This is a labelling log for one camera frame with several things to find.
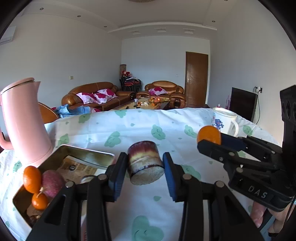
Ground sugarcane piece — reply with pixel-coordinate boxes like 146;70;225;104
127;141;164;185
80;175;95;184

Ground small back orange mandarin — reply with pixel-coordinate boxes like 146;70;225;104
197;126;222;145

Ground purple round radish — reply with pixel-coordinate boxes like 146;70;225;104
42;170;65;199

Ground large orange mandarin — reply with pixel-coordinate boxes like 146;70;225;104
23;166;42;194

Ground dark water chestnut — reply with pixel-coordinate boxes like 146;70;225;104
26;212;43;227

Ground right hand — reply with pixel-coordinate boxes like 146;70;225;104
250;200;295;233

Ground white printed mug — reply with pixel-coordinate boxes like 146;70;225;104
212;108;239;137

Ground black television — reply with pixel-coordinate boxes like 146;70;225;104
229;87;258;121

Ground pink metal tin box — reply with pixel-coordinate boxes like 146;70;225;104
13;145;115;228

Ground white cloud-print tablecloth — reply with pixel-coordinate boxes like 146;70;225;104
0;107;278;241

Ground wooden coffee table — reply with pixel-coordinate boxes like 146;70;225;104
114;97;170;110

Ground pink floral pillow right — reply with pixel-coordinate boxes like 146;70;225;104
94;88;117;104

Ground brown leather long sofa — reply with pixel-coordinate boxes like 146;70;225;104
61;82;135;111

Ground blue cloth on sofa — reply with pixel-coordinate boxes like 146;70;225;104
52;104;101;118

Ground pink floral pillow left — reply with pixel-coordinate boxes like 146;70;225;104
76;92;98;104

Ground brown wooden door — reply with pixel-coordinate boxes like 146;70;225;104
185;52;209;108

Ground brown leather armchair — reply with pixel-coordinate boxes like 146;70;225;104
136;80;186;108

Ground stacked dark chairs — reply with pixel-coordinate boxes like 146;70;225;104
119;64;142;93

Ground pink floral armchair pillow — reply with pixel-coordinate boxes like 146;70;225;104
148;87;168;96

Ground pink electric kettle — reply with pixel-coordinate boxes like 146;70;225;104
1;77;53;167

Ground white air conditioner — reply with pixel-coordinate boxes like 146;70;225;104
0;26;16;45

